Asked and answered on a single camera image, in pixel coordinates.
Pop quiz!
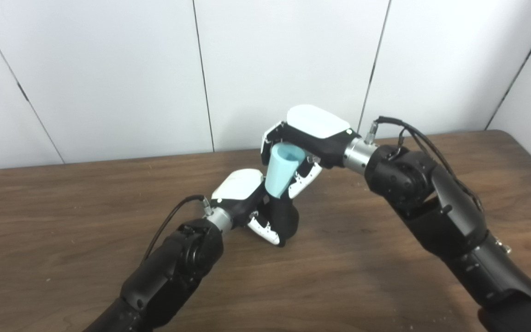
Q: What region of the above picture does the black flared nozzle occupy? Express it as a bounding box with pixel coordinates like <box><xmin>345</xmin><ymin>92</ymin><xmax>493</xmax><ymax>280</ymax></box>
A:
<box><xmin>259</xmin><ymin>194</ymin><xmax>299</xmax><ymax>248</ymax></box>

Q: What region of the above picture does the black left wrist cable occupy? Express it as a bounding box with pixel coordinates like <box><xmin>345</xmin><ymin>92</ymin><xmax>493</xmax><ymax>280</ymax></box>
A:
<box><xmin>141</xmin><ymin>195</ymin><xmax>213</xmax><ymax>266</ymax></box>

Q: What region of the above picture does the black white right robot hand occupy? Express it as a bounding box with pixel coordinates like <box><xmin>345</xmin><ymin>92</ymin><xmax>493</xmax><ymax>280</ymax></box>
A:
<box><xmin>260</xmin><ymin>105</ymin><xmax>363</xmax><ymax>200</ymax></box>

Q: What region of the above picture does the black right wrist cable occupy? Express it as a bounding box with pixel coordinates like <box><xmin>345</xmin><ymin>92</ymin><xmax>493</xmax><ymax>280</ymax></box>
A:
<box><xmin>364</xmin><ymin>116</ymin><xmax>485</xmax><ymax>213</ymax></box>

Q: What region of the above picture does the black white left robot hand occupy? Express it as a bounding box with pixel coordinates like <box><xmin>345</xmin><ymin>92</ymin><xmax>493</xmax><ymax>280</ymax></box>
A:
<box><xmin>211</xmin><ymin>169</ymin><xmax>281</xmax><ymax>246</ymax></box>

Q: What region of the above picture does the light blue cup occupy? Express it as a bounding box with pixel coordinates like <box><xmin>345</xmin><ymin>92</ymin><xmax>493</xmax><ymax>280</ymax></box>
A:
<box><xmin>265</xmin><ymin>142</ymin><xmax>305</xmax><ymax>200</ymax></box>

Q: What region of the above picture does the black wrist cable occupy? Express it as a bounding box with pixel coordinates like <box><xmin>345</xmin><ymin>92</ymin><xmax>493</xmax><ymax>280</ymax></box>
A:
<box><xmin>364</xmin><ymin>116</ymin><xmax>485</xmax><ymax>213</ymax></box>
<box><xmin>141</xmin><ymin>195</ymin><xmax>213</xmax><ymax>266</ymax></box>

